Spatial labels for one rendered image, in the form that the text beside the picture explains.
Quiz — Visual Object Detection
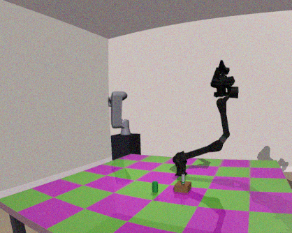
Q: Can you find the brown wooden block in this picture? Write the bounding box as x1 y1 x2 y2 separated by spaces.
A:
174 181 191 193

